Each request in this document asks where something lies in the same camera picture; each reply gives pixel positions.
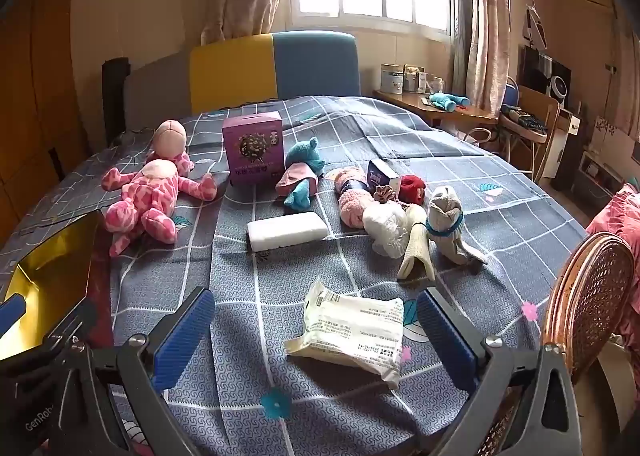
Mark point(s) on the blue tissue pack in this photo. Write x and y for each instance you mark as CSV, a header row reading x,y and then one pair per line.
x,y
379,173

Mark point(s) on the purple cardboard box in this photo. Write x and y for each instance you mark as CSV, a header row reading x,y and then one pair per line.
x,y
254,148

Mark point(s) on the teal object on desk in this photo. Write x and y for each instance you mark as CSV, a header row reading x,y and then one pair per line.
x,y
448,102

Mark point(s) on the cream cloth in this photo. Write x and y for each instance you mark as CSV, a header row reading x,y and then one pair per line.
x,y
418,248

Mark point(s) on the wooden side desk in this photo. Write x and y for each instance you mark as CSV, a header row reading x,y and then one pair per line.
x,y
434,116

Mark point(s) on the white fluffy cloth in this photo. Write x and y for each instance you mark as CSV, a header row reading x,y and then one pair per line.
x,y
386,223

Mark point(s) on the brown satin scrunchie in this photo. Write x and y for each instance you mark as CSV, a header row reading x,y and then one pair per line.
x,y
384,193

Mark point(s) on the black rolled mat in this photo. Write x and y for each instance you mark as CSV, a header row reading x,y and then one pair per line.
x,y
113,76

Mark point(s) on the white sponge block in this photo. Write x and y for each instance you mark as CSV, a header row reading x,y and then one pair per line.
x,y
285,231

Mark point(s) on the pink curtain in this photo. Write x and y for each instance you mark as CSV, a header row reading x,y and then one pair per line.
x,y
480,51

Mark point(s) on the yellow blue grey headboard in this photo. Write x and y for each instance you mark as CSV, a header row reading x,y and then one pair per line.
x,y
251,70

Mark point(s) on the white wet wipes pack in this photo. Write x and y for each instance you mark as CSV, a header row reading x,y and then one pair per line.
x,y
351,331

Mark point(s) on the white tin canister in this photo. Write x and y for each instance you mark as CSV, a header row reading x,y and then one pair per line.
x,y
392,79

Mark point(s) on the grey plaid bed cover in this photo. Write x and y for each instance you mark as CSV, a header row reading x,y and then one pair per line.
x,y
333,278

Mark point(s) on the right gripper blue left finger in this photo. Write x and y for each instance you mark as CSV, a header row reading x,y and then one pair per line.
x,y
148,364

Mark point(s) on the gold metal tray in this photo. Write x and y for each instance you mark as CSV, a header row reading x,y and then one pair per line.
x,y
72,265

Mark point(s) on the wooden chair with items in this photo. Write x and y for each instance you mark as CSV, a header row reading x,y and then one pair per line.
x,y
527,120

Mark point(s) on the red plush toy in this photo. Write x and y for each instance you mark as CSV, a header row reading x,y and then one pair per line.
x,y
411,190

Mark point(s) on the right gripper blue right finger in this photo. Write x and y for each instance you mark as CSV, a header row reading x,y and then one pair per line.
x,y
482,372

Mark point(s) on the pink giraffe plush toy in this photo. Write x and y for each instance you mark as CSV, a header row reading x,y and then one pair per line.
x,y
148,197

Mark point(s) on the wooden wardrobe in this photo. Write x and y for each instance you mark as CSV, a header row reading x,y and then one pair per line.
x,y
42,137

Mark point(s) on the pink microfiber towel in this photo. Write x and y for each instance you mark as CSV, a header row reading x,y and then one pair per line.
x,y
353,195

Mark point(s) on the teal plush bear pink scarf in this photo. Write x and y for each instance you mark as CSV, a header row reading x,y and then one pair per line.
x,y
299,182

